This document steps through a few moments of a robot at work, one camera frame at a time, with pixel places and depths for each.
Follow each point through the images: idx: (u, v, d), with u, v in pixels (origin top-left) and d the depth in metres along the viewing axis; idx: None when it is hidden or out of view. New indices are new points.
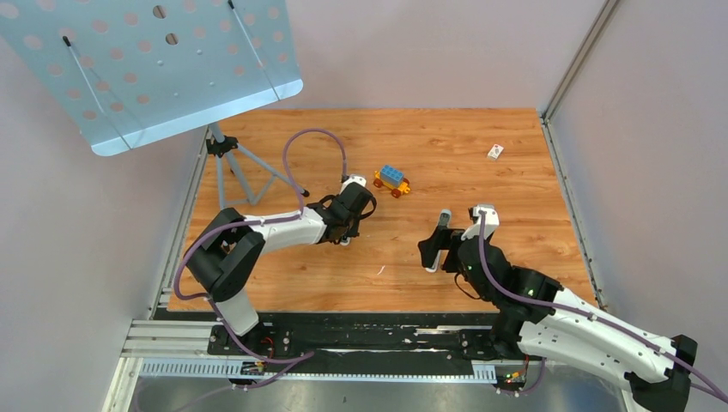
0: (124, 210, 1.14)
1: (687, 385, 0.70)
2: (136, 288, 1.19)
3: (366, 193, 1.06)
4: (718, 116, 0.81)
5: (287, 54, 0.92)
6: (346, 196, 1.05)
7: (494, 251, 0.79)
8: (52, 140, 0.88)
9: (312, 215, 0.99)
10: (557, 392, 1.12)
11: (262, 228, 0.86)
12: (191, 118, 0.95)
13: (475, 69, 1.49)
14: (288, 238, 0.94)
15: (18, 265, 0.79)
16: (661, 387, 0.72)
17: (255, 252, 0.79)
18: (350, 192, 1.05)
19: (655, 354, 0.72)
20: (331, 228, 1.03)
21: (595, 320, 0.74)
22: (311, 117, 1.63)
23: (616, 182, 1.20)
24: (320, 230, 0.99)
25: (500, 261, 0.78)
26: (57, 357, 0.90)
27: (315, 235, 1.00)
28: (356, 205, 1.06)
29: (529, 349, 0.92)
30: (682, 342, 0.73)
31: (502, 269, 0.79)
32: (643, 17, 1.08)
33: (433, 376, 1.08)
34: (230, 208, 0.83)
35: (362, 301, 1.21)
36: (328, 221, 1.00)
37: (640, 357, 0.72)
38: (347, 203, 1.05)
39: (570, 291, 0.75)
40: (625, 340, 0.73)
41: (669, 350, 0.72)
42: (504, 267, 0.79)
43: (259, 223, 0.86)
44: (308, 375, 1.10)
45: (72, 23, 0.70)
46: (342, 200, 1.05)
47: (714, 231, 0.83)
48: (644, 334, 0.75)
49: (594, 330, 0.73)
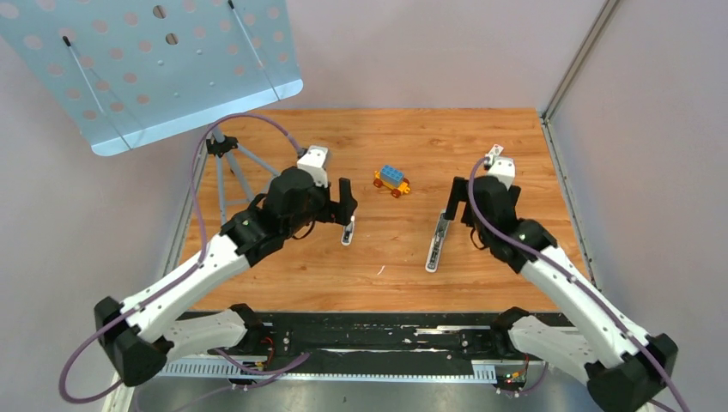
0: (124, 210, 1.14)
1: (639, 378, 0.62)
2: (136, 288, 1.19)
3: (296, 190, 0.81)
4: (718, 117, 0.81)
5: (286, 54, 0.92)
6: (272, 198, 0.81)
7: (494, 190, 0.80)
8: (53, 140, 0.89)
9: (219, 247, 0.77)
10: (556, 392, 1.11)
11: (144, 314, 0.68)
12: (191, 118, 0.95)
13: (475, 69, 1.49)
14: (198, 293, 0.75)
15: (18, 266, 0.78)
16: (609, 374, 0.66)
17: (137, 351, 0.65)
18: (275, 194, 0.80)
19: (621, 336, 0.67)
20: (262, 245, 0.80)
21: (572, 282, 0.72)
22: (311, 117, 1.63)
23: (616, 182, 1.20)
24: (239, 259, 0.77)
25: (499, 197, 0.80)
26: (57, 357, 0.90)
27: (239, 267, 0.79)
28: (288, 205, 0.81)
29: (522, 348, 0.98)
30: (662, 338, 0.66)
31: (500, 209, 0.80)
32: (643, 16, 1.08)
33: (434, 376, 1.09)
34: (106, 297, 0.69)
35: (362, 301, 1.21)
36: (249, 241, 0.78)
37: (602, 333, 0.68)
38: (275, 207, 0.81)
39: (562, 251, 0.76)
40: (595, 313, 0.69)
41: (637, 337, 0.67)
42: (503, 207, 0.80)
43: (137, 311, 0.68)
44: (307, 375, 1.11)
45: (73, 24, 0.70)
46: (270, 203, 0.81)
47: (713, 232, 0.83)
48: (620, 316, 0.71)
49: (565, 286, 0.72)
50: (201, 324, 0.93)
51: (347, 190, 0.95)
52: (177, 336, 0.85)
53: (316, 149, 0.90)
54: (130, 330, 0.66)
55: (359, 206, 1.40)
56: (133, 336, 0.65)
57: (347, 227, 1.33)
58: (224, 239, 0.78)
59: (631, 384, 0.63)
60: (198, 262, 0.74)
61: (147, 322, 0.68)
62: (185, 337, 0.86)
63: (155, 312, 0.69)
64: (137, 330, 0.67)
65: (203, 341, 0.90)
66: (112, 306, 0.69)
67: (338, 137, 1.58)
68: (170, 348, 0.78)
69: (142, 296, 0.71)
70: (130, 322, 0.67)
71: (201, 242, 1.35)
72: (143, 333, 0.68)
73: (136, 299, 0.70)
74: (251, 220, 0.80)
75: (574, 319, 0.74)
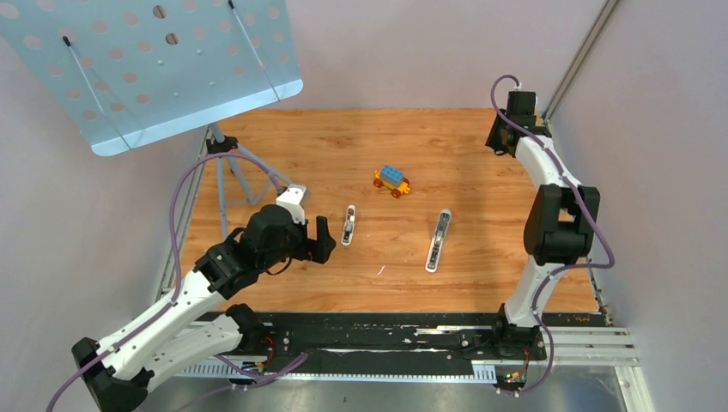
0: (124, 209, 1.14)
1: (555, 195, 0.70)
2: (136, 288, 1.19)
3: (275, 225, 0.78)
4: (718, 115, 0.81)
5: (286, 53, 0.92)
6: (251, 233, 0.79)
7: (524, 93, 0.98)
8: (52, 140, 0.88)
9: (194, 285, 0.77)
10: (556, 392, 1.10)
11: (117, 357, 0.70)
12: (190, 119, 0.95)
13: (476, 69, 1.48)
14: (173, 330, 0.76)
15: (18, 267, 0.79)
16: (535, 204, 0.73)
17: (112, 391, 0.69)
18: (254, 227, 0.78)
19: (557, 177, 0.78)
20: (236, 279, 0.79)
21: (542, 149, 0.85)
22: (311, 118, 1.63)
23: (615, 183, 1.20)
24: (214, 295, 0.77)
25: (524, 100, 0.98)
26: (58, 357, 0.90)
27: (214, 302, 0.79)
28: (266, 240, 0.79)
29: (512, 313, 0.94)
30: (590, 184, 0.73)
31: (522, 109, 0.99)
32: (643, 17, 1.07)
33: (434, 376, 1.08)
34: (82, 338, 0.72)
35: (363, 302, 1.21)
36: (223, 276, 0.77)
37: (545, 174, 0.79)
38: (252, 242, 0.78)
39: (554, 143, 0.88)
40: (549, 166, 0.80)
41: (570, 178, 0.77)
42: (525, 109, 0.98)
43: (111, 354, 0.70)
44: (308, 375, 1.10)
45: (73, 24, 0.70)
46: (248, 237, 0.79)
47: (713, 230, 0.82)
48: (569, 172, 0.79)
49: (535, 148, 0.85)
50: (188, 341, 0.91)
51: (326, 224, 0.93)
52: (159, 361, 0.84)
53: (294, 187, 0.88)
54: (106, 372, 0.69)
55: (359, 206, 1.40)
56: (108, 378, 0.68)
57: (348, 227, 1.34)
58: (198, 275, 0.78)
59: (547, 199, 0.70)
60: (171, 301, 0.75)
61: (122, 363, 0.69)
62: (168, 361, 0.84)
63: (130, 353, 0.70)
64: (112, 372, 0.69)
65: (192, 359, 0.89)
66: (89, 348, 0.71)
67: (338, 137, 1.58)
68: (150, 377, 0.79)
69: (117, 336, 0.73)
70: (106, 363, 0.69)
71: (201, 242, 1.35)
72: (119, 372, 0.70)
73: (112, 340, 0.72)
74: (226, 253, 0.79)
75: (533, 178, 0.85)
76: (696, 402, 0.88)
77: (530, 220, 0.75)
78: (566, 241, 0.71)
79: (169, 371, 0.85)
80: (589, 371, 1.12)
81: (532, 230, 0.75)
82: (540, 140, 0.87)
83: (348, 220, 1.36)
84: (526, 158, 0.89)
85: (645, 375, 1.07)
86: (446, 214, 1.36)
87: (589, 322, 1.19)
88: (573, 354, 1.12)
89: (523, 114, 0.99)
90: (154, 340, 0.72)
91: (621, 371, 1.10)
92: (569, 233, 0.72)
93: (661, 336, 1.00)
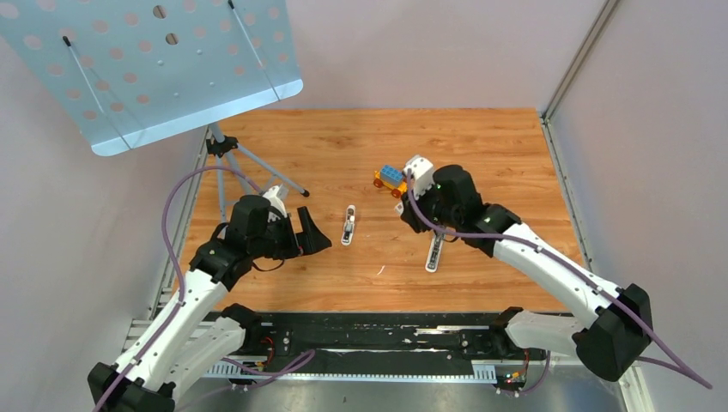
0: (124, 210, 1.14)
1: (614, 328, 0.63)
2: (136, 288, 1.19)
3: (258, 209, 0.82)
4: (719, 115, 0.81)
5: (286, 53, 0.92)
6: (237, 221, 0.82)
7: (461, 182, 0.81)
8: (52, 140, 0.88)
9: (196, 283, 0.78)
10: (556, 392, 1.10)
11: (139, 368, 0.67)
12: (191, 118, 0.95)
13: (476, 68, 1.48)
14: (188, 333, 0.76)
15: (18, 268, 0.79)
16: (593, 336, 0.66)
17: (147, 402, 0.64)
18: (239, 216, 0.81)
19: (592, 293, 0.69)
20: (234, 268, 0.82)
21: (539, 251, 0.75)
22: (310, 118, 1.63)
23: (616, 183, 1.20)
24: (217, 287, 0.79)
25: (464, 190, 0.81)
26: (58, 358, 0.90)
27: (217, 296, 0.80)
28: (255, 227, 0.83)
29: (518, 341, 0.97)
30: (629, 288, 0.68)
31: (467, 196, 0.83)
32: (643, 17, 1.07)
33: (434, 376, 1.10)
34: (97, 364, 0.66)
35: (363, 301, 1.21)
36: (222, 266, 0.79)
37: (575, 293, 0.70)
38: (240, 229, 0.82)
39: (527, 226, 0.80)
40: (573, 281, 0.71)
41: (607, 290, 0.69)
42: (469, 195, 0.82)
43: (133, 365, 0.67)
44: (308, 375, 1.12)
45: (73, 25, 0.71)
46: (235, 227, 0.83)
47: (712, 231, 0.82)
48: (590, 275, 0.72)
49: (541, 260, 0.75)
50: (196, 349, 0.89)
51: (306, 213, 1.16)
52: (175, 372, 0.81)
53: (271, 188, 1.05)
54: (135, 384, 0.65)
55: (359, 206, 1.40)
56: (138, 389, 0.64)
57: (347, 227, 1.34)
58: (197, 274, 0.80)
59: (610, 334, 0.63)
60: (179, 300, 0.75)
61: (148, 371, 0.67)
62: (185, 370, 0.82)
63: (154, 360, 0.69)
64: (141, 382, 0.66)
65: (205, 364, 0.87)
66: (106, 371, 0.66)
67: (338, 137, 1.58)
68: (173, 388, 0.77)
69: (133, 351, 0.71)
70: (131, 377, 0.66)
71: (201, 242, 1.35)
72: (147, 383, 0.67)
73: (130, 354, 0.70)
74: (217, 247, 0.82)
75: (549, 289, 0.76)
76: (698, 403, 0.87)
77: (591, 349, 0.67)
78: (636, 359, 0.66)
79: (188, 380, 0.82)
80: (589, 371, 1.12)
81: (596, 358, 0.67)
82: (536, 245, 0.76)
83: (348, 220, 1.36)
84: (524, 266, 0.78)
85: (645, 375, 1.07)
86: None
87: None
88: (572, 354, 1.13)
89: (469, 199, 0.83)
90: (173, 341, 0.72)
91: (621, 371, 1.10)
92: (636, 345, 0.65)
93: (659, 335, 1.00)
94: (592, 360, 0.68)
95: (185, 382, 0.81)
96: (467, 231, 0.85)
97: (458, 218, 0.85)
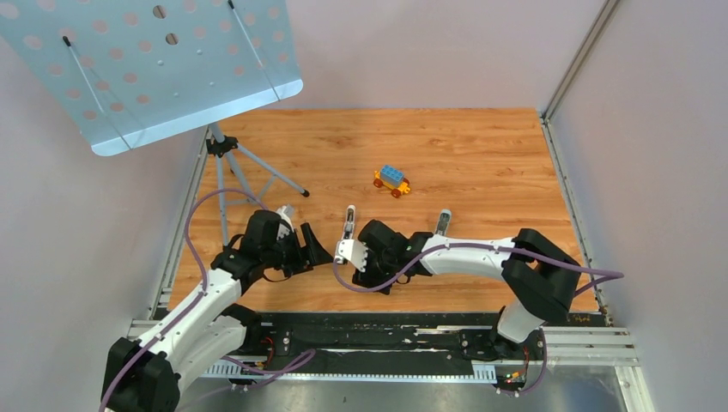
0: (124, 209, 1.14)
1: (520, 271, 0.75)
2: (136, 288, 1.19)
3: (272, 221, 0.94)
4: (719, 115, 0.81)
5: (286, 53, 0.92)
6: (252, 232, 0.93)
7: (376, 229, 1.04)
8: (52, 140, 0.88)
9: (218, 278, 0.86)
10: (556, 392, 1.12)
11: (162, 343, 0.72)
12: (191, 118, 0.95)
13: (476, 68, 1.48)
14: (207, 320, 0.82)
15: (18, 268, 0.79)
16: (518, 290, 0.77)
17: (163, 379, 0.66)
18: (255, 227, 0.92)
19: (494, 253, 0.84)
20: (249, 272, 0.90)
21: (450, 248, 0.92)
22: (310, 118, 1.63)
23: (615, 183, 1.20)
24: (236, 284, 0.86)
25: (381, 234, 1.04)
26: (58, 358, 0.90)
27: (233, 295, 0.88)
28: (267, 237, 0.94)
29: (515, 337, 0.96)
30: (521, 235, 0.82)
31: (387, 238, 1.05)
32: (643, 17, 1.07)
33: (434, 376, 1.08)
34: (121, 338, 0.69)
35: (363, 301, 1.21)
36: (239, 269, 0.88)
37: (484, 262, 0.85)
38: (256, 239, 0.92)
39: (439, 235, 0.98)
40: (477, 255, 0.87)
41: (506, 245, 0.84)
42: (388, 235, 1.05)
43: (157, 338, 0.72)
44: (308, 375, 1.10)
45: (73, 24, 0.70)
46: (251, 236, 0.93)
47: (713, 231, 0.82)
48: (492, 242, 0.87)
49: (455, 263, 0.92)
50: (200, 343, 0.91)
51: (308, 227, 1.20)
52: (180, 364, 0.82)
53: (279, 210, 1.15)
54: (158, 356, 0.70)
55: (359, 206, 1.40)
56: (161, 360, 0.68)
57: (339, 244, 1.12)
58: (217, 272, 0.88)
59: (521, 279, 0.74)
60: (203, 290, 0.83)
61: (171, 346, 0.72)
62: (189, 360, 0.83)
63: (177, 336, 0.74)
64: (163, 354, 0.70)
65: (210, 358, 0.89)
66: (128, 348, 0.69)
67: (338, 137, 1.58)
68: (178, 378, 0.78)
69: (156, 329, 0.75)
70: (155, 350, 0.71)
71: (201, 242, 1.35)
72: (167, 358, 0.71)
73: (153, 331, 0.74)
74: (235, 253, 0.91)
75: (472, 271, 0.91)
76: (697, 402, 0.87)
77: (530, 304, 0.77)
78: (568, 287, 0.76)
79: (191, 373, 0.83)
80: (589, 371, 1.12)
81: (541, 306, 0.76)
82: (444, 248, 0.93)
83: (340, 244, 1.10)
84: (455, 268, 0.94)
85: (645, 376, 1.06)
86: (446, 214, 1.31)
87: (590, 322, 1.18)
88: (573, 354, 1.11)
89: (391, 239, 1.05)
90: (195, 324, 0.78)
91: (621, 371, 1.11)
92: (557, 277, 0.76)
93: (660, 335, 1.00)
94: (542, 311, 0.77)
95: (190, 374, 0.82)
96: (404, 264, 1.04)
97: (391, 258, 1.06)
